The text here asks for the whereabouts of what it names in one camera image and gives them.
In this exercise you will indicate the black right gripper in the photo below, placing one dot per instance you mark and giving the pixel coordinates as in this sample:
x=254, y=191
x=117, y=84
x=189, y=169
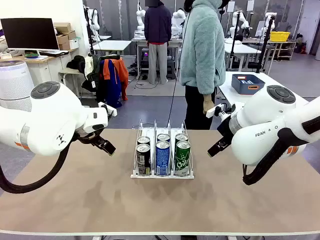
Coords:
x=225, y=130

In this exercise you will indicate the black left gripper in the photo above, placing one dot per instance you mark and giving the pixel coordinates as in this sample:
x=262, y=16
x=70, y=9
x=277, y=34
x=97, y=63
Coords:
x=96, y=140

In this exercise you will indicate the blue plastic bin orange trim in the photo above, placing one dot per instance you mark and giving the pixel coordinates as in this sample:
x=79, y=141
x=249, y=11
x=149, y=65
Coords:
x=243, y=86

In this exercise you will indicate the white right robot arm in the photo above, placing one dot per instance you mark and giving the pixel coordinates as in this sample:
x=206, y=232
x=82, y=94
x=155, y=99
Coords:
x=262, y=125

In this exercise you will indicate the person's right forearm teal sleeve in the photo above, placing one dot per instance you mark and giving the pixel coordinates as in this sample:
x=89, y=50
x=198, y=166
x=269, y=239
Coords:
x=212, y=77

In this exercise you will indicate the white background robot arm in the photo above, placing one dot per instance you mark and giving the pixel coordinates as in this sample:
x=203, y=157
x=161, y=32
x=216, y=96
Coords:
x=270, y=20
x=178, y=18
x=95, y=22
x=140, y=17
x=236, y=22

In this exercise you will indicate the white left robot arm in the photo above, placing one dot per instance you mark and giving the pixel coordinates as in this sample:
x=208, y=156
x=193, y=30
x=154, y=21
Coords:
x=50, y=112

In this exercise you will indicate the clear white can dispenser rack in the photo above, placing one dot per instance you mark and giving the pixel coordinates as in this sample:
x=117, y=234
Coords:
x=162, y=177

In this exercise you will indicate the person's right hand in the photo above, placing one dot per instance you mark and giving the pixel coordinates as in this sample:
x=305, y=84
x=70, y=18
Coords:
x=208, y=105

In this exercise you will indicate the black Pepsi can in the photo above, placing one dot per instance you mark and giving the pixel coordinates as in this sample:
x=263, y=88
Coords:
x=143, y=140
x=143, y=160

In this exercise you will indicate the green Chilsung cider can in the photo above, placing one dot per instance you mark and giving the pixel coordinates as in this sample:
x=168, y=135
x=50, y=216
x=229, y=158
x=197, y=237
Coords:
x=182, y=158
x=181, y=137

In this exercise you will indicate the blue Pocari Sweat can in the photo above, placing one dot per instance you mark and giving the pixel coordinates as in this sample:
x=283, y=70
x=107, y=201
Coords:
x=162, y=157
x=163, y=137

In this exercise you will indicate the white rounded side table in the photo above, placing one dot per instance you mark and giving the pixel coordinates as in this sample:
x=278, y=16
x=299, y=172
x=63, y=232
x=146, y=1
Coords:
x=227, y=87

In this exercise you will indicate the orange and blue jacket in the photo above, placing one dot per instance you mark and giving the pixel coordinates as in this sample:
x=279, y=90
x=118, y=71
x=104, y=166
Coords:
x=115, y=75

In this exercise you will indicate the black bag with tag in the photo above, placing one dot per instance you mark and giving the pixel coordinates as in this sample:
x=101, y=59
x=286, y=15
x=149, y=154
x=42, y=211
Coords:
x=91, y=75

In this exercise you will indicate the small white rolling table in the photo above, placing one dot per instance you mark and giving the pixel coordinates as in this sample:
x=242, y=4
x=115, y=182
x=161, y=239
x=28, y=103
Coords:
x=70, y=73

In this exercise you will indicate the cream cloth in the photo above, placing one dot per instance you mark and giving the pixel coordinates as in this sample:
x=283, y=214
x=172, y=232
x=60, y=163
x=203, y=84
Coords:
x=88, y=66

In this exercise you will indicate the black jacket pile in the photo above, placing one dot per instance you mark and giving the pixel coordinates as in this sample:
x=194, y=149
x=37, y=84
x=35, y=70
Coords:
x=76, y=63

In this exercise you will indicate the white desk with cabinet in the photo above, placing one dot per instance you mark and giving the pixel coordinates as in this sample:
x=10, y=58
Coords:
x=47, y=67

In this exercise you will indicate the person in teal fleece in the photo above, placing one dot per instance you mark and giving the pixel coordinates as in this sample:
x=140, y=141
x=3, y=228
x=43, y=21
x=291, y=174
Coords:
x=200, y=50

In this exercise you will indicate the white background work table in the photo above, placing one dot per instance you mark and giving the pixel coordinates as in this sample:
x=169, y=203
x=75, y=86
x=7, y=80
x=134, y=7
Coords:
x=112, y=45
x=242, y=48

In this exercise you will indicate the small white box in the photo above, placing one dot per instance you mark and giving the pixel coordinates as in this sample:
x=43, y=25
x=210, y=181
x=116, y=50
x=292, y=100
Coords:
x=74, y=43

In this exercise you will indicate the brown cardboard box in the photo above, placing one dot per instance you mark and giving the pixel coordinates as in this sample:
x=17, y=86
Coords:
x=62, y=27
x=64, y=46
x=66, y=36

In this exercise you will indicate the black tripod stand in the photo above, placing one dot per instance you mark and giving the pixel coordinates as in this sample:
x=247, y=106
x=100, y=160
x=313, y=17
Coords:
x=235, y=37
x=266, y=42

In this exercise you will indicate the white cylindrical air purifier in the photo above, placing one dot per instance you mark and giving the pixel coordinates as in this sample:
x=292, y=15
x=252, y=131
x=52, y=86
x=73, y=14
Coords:
x=13, y=82

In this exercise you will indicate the wooden low shelf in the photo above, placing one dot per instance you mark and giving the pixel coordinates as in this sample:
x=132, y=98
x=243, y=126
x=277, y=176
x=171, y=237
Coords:
x=285, y=50

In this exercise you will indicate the green plate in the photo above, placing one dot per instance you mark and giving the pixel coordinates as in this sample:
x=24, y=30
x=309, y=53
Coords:
x=31, y=55

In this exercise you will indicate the yellow plastic crate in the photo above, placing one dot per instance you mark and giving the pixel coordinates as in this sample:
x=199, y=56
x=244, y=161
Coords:
x=280, y=36

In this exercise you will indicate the person in dark jacket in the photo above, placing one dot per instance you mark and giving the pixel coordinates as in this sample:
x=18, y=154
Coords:
x=157, y=30

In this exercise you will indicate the black computer monitor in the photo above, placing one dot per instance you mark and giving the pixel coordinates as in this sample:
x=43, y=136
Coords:
x=30, y=33

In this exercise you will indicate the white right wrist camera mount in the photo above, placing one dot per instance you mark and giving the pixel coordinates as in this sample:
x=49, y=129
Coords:
x=213, y=111

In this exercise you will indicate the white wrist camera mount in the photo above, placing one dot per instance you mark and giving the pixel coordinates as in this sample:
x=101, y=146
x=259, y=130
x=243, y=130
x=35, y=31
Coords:
x=108, y=110
x=213, y=111

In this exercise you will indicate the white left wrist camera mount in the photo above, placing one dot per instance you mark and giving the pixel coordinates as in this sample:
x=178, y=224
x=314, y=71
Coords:
x=108, y=110

